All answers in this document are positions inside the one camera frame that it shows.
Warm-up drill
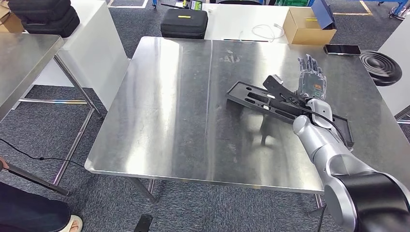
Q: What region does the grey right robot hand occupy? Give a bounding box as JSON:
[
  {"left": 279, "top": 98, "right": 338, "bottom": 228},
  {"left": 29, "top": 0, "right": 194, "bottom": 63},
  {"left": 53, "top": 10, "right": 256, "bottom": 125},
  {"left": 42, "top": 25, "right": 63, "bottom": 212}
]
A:
[{"left": 297, "top": 54, "right": 328, "bottom": 101}]

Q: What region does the black plastic bracket part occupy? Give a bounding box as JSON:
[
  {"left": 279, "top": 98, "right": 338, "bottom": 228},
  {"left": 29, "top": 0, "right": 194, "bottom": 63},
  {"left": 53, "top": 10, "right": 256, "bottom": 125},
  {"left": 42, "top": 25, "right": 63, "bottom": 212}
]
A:
[{"left": 225, "top": 81, "right": 354, "bottom": 148}]

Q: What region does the stainless steel workbench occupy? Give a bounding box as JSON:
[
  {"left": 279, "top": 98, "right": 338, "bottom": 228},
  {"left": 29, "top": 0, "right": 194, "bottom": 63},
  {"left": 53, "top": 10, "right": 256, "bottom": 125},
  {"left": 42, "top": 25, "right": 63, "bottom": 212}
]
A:
[{"left": 84, "top": 36, "right": 410, "bottom": 212}]

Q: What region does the black smartphone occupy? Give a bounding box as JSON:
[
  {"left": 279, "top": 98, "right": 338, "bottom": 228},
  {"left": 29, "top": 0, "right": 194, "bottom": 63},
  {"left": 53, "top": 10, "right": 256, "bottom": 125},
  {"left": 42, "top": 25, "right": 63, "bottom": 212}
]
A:
[{"left": 323, "top": 43, "right": 362, "bottom": 57}]

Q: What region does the person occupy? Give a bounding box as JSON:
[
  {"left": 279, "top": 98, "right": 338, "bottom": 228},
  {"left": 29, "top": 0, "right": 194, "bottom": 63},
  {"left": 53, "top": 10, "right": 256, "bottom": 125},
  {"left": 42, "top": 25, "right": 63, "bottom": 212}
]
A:
[{"left": 0, "top": 156, "right": 83, "bottom": 232}]

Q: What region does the brown cardboard box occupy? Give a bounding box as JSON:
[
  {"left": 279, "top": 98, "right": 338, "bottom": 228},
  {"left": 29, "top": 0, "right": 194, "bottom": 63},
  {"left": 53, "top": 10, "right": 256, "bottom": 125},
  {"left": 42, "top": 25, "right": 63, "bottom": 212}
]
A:
[
  {"left": 0, "top": 1, "right": 25, "bottom": 34},
  {"left": 282, "top": 7, "right": 337, "bottom": 46}
]

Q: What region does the black ribbed round disc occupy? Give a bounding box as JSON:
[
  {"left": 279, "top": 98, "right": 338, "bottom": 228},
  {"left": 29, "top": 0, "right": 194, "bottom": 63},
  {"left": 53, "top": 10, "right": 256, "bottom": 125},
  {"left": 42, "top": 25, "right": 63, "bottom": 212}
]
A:
[{"left": 358, "top": 50, "right": 403, "bottom": 87}]

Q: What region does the blue flat folder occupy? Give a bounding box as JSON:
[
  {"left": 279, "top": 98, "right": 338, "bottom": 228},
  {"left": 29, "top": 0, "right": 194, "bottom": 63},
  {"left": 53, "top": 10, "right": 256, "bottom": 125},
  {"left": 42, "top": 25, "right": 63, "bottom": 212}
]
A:
[{"left": 311, "top": 0, "right": 337, "bottom": 30}]

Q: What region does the yellow floor tape square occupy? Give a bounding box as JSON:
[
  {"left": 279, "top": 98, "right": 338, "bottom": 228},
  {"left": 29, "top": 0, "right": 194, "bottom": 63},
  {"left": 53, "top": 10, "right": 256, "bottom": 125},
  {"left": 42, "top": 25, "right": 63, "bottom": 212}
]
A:
[{"left": 333, "top": 0, "right": 374, "bottom": 16}]

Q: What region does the green plastic crate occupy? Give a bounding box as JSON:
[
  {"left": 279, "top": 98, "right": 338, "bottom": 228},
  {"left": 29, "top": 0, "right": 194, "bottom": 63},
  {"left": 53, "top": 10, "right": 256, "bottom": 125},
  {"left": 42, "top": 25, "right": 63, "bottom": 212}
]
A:
[{"left": 275, "top": 0, "right": 310, "bottom": 7}]

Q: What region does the black chair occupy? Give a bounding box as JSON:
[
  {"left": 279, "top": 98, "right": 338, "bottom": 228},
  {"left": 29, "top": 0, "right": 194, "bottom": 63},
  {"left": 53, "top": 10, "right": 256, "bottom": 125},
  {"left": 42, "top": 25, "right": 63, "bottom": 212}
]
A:
[{"left": 209, "top": 0, "right": 266, "bottom": 5}]

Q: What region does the white cabinet panel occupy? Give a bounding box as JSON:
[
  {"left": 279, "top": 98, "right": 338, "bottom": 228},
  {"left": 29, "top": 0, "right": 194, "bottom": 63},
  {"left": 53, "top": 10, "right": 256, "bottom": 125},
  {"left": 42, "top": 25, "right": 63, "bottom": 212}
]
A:
[{"left": 14, "top": 0, "right": 131, "bottom": 111}]

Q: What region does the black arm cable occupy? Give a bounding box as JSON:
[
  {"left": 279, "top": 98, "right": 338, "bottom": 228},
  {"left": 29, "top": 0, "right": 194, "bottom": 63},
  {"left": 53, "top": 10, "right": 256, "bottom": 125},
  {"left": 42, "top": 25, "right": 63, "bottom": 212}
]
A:
[{"left": 278, "top": 93, "right": 350, "bottom": 232}]

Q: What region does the black controller cable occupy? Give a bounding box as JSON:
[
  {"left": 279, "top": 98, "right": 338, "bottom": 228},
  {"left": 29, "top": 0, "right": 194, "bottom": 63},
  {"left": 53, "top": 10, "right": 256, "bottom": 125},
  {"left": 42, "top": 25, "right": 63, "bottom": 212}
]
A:
[{"left": 0, "top": 138, "right": 86, "bottom": 169}]

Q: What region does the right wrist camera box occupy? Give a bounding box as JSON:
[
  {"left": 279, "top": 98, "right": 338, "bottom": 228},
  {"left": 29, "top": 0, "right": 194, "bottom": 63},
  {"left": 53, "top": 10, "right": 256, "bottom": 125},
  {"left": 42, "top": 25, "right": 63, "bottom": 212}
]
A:
[{"left": 263, "top": 74, "right": 308, "bottom": 110}]

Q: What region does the white cable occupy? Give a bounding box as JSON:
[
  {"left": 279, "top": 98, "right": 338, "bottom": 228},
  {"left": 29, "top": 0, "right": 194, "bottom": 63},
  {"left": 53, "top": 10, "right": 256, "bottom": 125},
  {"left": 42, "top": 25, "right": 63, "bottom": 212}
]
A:
[{"left": 238, "top": 23, "right": 286, "bottom": 43}]

